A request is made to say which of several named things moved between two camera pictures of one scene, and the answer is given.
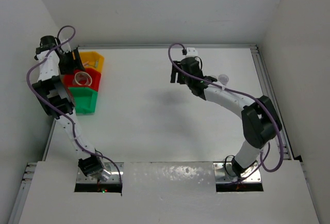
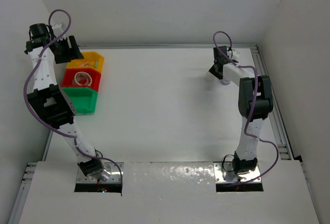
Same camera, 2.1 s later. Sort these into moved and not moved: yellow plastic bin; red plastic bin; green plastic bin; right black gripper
Moved: right black gripper
Not moved: green plastic bin; yellow plastic bin; red plastic bin
